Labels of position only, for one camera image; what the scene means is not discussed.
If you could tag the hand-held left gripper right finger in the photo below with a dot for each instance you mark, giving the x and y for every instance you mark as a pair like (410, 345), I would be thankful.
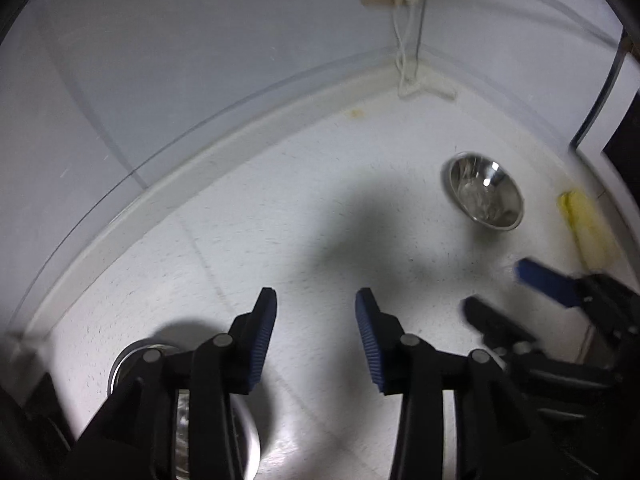
(370, 345)

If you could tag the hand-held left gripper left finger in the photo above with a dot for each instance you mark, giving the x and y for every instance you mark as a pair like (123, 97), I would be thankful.
(262, 340)

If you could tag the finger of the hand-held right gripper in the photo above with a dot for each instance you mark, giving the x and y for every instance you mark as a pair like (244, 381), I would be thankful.
(545, 280)
(495, 320)

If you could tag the large steel bowl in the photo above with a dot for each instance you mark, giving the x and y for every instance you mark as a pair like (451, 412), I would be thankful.
(247, 435)

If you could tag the small steel bowl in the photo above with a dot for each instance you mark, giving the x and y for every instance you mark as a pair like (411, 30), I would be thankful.
(485, 195)

